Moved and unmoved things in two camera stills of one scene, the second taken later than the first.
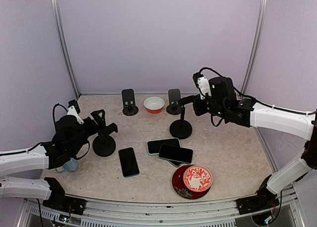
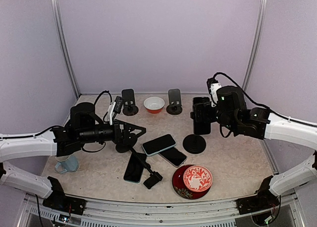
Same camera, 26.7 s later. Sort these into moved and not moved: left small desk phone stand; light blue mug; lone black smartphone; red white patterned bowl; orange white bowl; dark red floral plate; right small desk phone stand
Moved: lone black smartphone
Not moved: light blue mug; left small desk phone stand; red white patterned bowl; dark red floral plate; orange white bowl; right small desk phone stand
